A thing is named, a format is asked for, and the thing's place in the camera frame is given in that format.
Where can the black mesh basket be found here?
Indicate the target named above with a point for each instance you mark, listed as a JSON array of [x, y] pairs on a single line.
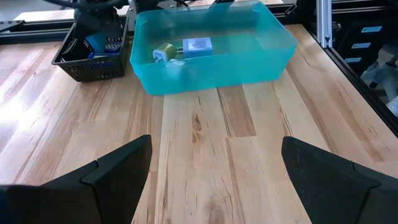
[[90, 70]]

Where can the person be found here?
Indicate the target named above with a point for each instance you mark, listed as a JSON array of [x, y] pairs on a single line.
[[388, 74]]

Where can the olive green wall charger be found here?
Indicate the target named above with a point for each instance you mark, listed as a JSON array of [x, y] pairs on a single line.
[[164, 52]]

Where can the silver aluminium extrusion post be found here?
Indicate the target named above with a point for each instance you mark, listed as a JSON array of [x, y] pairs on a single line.
[[324, 21]]

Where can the teal translucent plastic bin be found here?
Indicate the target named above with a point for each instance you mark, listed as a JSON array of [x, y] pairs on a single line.
[[217, 74]]

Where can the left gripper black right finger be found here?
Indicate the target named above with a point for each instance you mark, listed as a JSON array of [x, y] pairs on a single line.
[[342, 199]]

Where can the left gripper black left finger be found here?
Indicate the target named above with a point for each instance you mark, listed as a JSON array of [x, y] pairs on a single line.
[[87, 199]]

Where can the lavender wall charger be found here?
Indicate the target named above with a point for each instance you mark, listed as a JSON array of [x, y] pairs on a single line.
[[197, 47]]

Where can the dark purple labelled box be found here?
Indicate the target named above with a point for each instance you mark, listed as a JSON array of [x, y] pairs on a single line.
[[112, 46]]

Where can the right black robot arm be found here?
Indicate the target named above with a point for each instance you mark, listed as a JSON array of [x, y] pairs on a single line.
[[147, 5]]

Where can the teal small box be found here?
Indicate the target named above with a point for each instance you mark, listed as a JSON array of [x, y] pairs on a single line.
[[95, 42]]

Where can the black cabinet blue labels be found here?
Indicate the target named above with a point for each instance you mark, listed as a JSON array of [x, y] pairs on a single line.
[[348, 37]]

